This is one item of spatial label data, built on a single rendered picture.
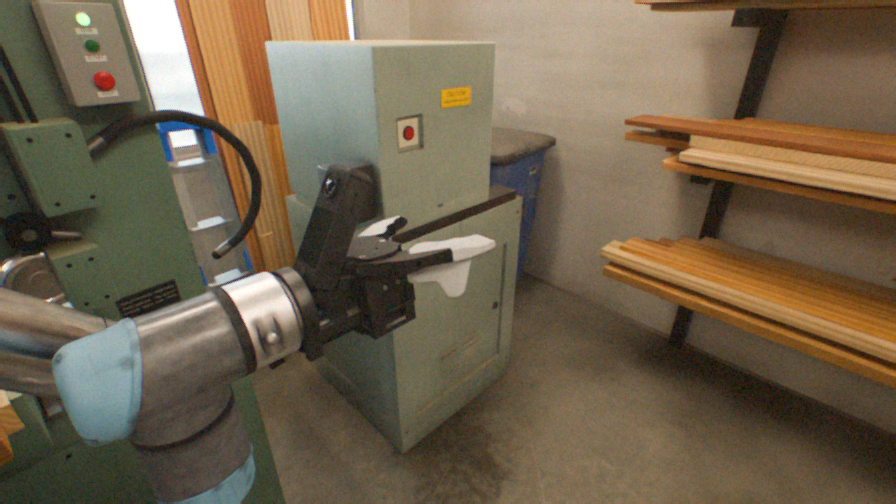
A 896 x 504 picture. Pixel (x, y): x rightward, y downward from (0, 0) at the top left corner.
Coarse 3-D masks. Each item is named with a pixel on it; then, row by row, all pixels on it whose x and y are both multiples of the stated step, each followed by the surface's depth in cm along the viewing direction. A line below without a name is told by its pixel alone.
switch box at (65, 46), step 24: (48, 24) 69; (72, 24) 71; (96, 24) 73; (48, 48) 73; (72, 48) 71; (120, 48) 76; (72, 72) 72; (96, 72) 75; (120, 72) 77; (72, 96) 74; (96, 96) 76; (120, 96) 78
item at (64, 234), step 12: (12, 216) 75; (24, 216) 75; (36, 216) 77; (12, 228) 73; (24, 228) 74; (36, 228) 75; (48, 228) 77; (12, 240) 73; (24, 240) 74; (36, 240) 76; (48, 240) 77
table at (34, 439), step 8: (32, 400) 73; (40, 416) 72; (32, 424) 66; (40, 424) 67; (16, 432) 65; (24, 432) 65; (32, 432) 66; (40, 432) 67; (16, 440) 65; (24, 440) 66; (32, 440) 66; (40, 440) 67; (48, 440) 68; (16, 448) 65; (24, 448) 66; (32, 448) 67; (40, 448) 68; (48, 448) 68; (16, 456) 65; (24, 456) 66; (32, 456) 67; (8, 464) 65; (16, 464) 66; (0, 472) 64
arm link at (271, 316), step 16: (224, 288) 34; (240, 288) 34; (256, 288) 34; (272, 288) 35; (288, 288) 36; (240, 304) 33; (256, 304) 34; (272, 304) 34; (288, 304) 35; (256, 320) 33; (272, 320) 34; (288, 320) 35; (256, 336) 33; (272, 336) 33; (288, 336) 35; (256, 352) 33; (272, 352) 34; (288, 352) 36; (256, 368) 35
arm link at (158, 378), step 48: (96, 336) 29; (144, 336) 29; (192, 336) 30; (240, 336) 32; (96, 384) 27; (144, 384) 28; (192, 384) 30; (96, 432) 27; (144, 432) 30; (192, 432) 32
